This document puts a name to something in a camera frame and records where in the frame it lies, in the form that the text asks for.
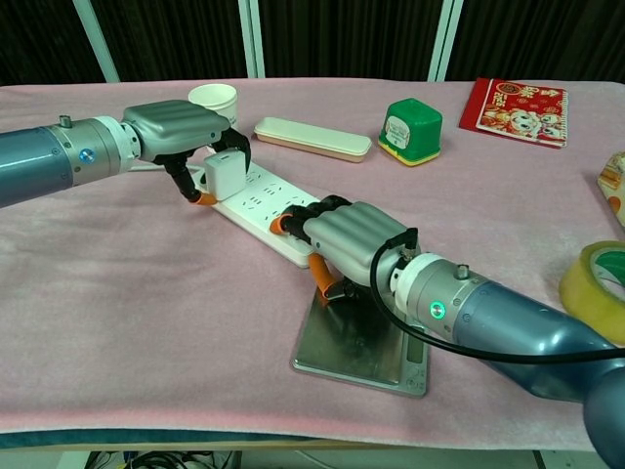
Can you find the white frame post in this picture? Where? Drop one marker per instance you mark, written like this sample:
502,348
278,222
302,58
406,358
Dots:
445,40
97,41
251,38

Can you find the pink tablecloth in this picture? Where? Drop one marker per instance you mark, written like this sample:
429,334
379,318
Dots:
146,293

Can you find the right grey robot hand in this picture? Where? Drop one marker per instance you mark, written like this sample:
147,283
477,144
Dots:
356,244

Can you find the white power strip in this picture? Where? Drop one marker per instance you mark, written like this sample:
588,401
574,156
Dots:
263,205

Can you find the silver digital scale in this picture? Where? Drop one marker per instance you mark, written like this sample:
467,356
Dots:
361,352

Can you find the yellow tape roll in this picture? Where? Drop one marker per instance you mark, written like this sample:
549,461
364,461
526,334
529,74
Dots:
598,288

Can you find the left blue robot arm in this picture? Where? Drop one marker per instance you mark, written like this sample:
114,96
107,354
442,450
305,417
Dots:
58,156

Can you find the green and yellow box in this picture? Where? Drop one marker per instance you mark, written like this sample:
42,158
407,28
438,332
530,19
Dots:
411,132

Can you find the yellow snack package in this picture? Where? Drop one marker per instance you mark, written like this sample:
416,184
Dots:
613,183

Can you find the red cartoon print booklet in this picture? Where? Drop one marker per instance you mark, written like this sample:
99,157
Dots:
517,111

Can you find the white and pink pencil case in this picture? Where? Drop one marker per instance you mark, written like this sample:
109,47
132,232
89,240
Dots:
312,138

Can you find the right blue robot arm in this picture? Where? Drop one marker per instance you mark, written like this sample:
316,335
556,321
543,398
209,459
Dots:
508,332

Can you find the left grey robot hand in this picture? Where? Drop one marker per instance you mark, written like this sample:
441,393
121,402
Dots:
171,128

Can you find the white plug adapter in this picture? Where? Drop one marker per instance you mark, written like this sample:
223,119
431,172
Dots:
223,175

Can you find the white paper cup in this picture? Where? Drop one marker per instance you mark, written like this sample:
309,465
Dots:
216,100

